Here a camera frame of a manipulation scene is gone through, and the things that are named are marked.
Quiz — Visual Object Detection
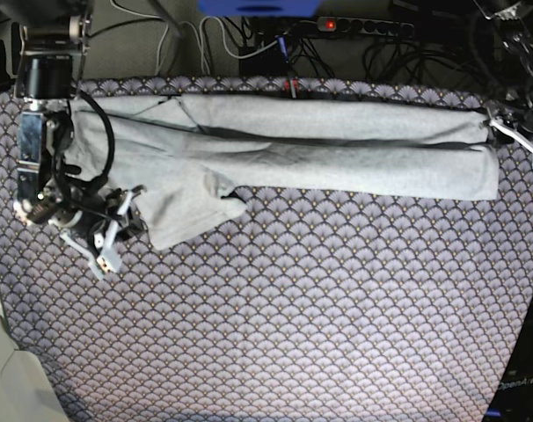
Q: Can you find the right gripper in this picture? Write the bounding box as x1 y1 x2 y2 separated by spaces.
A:
59 186 146 280

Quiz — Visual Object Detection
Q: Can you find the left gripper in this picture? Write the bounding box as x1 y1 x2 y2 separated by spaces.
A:
485 101 533 169

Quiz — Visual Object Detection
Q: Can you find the light grey T-shirt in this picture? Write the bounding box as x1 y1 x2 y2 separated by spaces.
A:
63 94 500 251

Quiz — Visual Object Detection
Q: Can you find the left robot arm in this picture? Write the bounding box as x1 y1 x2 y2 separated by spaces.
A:
468 1 533 169

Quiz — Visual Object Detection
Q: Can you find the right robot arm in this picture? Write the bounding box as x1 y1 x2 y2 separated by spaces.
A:
0 1 144 279

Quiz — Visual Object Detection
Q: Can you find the black power strip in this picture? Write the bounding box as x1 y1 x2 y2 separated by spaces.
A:
317 17 415 40

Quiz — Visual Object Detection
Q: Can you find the beige plastic bin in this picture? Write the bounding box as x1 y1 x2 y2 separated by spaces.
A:
0 317 68 421

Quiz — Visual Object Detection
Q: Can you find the fan patterned tablecloth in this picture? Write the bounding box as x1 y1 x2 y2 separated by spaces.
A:
0 93 533 421

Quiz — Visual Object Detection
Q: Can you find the red black table clamp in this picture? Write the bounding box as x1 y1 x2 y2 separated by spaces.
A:
283 77 300 99

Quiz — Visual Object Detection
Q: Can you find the black box on floor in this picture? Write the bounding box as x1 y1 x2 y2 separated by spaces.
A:
238 45 288 76

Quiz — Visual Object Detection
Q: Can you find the blue box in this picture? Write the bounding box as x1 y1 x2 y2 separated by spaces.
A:
198 0 321 18

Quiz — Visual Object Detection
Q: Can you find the black OpenArm case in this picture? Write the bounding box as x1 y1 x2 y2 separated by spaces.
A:
483 297 533 421

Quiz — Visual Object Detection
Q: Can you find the white cable on floor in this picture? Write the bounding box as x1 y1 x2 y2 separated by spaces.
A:
110 0 281 76

